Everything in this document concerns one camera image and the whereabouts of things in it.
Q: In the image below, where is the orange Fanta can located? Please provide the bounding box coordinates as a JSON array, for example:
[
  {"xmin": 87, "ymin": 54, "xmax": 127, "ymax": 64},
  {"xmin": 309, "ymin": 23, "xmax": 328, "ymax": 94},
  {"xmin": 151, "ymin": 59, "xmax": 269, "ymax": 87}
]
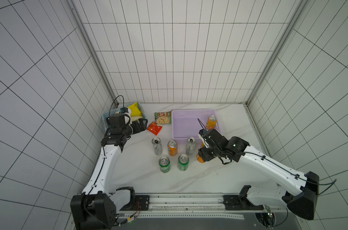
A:
[{"xmin": 196, "ymin": 154, "xmax": 204, "ymax": 163}]

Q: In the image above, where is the orange gold can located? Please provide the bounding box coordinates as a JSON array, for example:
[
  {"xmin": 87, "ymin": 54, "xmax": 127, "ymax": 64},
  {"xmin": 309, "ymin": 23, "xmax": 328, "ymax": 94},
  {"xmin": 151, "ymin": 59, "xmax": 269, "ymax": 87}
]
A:
[{"xmin": 206, "ymin": 115, "xmax": 217, "ymax": 130}]

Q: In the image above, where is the silver white drink can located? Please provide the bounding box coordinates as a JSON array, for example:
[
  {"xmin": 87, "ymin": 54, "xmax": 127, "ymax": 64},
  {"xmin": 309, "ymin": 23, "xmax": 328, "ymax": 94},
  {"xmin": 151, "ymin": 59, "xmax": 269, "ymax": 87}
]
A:
[{"xmin": 152, "ymin": 137, "xmax": 163, "ymax": 155}]

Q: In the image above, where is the green sprite can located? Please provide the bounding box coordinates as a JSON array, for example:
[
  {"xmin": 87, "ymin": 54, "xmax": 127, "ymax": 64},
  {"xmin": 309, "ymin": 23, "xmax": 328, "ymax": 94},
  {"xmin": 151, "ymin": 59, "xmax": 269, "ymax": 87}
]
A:
[
  {"xmin": 158, "ymin": 157, "xmax": 171, "ymax": 173},
  {"xmin": 178, "ymin": 154, "xmax": 189, "ymax": 171}
]

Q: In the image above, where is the purple plastic basket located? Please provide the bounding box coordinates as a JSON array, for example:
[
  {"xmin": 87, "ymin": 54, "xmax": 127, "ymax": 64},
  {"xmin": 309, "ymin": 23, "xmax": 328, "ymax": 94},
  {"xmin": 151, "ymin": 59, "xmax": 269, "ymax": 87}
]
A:
[{"xmin": 171, "ymin": 109, "xmax": 222, "ymax": 143}]

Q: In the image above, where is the green Sprite can front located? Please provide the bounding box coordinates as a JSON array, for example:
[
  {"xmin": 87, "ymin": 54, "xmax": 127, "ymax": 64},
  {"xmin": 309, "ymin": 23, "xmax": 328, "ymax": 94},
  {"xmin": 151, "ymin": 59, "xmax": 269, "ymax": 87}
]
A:
[{"xmin": 158, "ymin": 157, "xmax": 171, "ymax": 173}]

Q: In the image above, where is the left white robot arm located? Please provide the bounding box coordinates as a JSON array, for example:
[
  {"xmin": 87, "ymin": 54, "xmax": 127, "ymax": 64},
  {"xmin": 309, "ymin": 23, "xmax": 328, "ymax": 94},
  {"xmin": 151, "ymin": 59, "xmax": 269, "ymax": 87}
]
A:
[{"xmin": 70, "ymin": 108, "xmax": 150, "ymax": 230}]

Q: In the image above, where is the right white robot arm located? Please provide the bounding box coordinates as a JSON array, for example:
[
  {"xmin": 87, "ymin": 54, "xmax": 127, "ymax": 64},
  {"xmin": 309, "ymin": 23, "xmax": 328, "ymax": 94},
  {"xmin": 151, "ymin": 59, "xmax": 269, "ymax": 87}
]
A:
[{"xmin": 199, "ymin": 129, "xmax": 319, "ymax": 220}]

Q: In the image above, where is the blue plastic basket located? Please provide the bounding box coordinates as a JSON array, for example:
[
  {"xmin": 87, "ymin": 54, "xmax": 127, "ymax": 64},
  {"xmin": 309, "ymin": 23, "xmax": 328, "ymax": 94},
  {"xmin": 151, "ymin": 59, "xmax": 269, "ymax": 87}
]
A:
[{"xmin": 101, "ymin": 102, "xmax": 147, "ymax": 129}]

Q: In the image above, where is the yellow napa cabbage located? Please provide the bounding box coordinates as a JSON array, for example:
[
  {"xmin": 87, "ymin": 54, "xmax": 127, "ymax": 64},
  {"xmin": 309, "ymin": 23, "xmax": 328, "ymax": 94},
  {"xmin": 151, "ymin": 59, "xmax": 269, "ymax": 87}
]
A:
[{"xmin": 128, "ymin": 102, "xmax": 143, "ymax": 122}]

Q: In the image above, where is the red snack packet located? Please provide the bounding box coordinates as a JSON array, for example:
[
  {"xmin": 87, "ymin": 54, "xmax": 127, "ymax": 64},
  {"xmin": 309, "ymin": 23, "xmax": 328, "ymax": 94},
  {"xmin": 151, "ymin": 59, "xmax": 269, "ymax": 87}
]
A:
[{"xmin": 147, "ymin": 122, "xmax": 162, "ymax": 136}]

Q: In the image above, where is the green soup mix packet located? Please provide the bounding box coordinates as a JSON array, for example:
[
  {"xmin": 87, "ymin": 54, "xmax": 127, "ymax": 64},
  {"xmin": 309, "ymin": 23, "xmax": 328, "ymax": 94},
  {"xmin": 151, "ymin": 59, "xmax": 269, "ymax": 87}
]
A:
[{"xmin": 154, "ymin": 111, "xmax": 172, "ymax": 125}]

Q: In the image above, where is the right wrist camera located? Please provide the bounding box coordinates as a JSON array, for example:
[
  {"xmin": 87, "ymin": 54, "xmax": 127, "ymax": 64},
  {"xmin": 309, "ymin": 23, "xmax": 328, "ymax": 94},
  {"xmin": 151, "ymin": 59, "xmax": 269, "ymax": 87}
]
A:
[{"xmin": 199, "ymin": 129, "xmax": 206, "ymax": 148}]

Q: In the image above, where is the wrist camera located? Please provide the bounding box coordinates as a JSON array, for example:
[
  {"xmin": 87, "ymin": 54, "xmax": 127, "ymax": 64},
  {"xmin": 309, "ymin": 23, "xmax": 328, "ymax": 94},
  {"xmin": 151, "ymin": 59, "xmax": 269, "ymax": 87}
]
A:
[
  {"xmin": 199, "ymin": 129, "xmax": 206, "ymax": 148},
  {"xmin": 119, "ymin": 107, "xmax": 130, "ymax": 114}
]

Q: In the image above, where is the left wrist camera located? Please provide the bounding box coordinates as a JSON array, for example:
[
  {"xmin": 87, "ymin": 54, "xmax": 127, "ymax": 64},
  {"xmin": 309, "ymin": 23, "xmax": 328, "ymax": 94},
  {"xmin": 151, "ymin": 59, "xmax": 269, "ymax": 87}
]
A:
[{"xmin": 119, "ymin": 107, "xmax": 130, "ymax": 114}]

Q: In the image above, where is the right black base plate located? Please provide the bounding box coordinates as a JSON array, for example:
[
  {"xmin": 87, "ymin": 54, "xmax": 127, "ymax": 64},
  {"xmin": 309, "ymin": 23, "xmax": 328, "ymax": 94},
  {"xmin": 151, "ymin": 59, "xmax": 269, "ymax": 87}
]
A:
[{"xmin": 223, "ymin": 185, "xmax": 264, "ymax": 211}]

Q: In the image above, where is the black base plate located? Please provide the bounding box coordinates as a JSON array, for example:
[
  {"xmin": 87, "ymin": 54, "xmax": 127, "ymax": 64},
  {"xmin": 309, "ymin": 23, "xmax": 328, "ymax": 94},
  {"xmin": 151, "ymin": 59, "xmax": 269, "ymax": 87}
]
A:
[
  {"xmin": 223, "ymin": 185, "xmax": 264, "ymax": 211},
  {"xmin": 116, "ymin": 186, "xmax": 150, "ymax": 211}
]

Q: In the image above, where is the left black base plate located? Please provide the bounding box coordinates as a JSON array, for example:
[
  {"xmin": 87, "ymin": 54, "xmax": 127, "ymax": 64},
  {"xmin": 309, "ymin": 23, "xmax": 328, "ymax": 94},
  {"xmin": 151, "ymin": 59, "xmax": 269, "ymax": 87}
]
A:
[{"xmin": 116, "ymin": 186, "xmax": 150, "ymax": 211}]

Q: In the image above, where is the aluminium mounting rail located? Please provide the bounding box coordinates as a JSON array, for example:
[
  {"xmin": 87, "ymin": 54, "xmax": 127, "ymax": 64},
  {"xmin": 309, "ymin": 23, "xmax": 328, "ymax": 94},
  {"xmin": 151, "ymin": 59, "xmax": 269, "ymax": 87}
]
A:
[{"xmin": 118, "ymin": 194, "xmax": 293, "ymax": 222}]

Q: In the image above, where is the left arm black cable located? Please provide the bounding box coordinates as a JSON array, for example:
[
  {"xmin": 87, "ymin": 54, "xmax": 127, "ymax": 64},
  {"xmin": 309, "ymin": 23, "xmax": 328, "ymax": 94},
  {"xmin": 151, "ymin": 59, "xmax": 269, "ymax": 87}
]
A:
[{"xmin": 82, "ymin": 95, "xmax": 141, "ymax": 228}]

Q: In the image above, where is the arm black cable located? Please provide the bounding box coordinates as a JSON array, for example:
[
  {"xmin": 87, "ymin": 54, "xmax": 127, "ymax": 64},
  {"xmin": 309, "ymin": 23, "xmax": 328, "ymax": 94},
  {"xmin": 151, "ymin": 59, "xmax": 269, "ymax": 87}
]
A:
[
  {"xmin": 196, "ymin": 117, "xmax": 337, "ymax": 228},
  {"xmin": 82, "ymin": 95, "xmax": 141, "ymax": 228}
]

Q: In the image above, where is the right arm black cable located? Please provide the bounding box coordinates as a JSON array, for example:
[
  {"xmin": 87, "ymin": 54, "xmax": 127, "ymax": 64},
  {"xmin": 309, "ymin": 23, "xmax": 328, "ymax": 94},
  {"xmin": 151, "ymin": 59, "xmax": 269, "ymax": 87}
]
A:
[{"xmin": 196, "ymin": 117, "xmax": 337, "ymax": 228}]

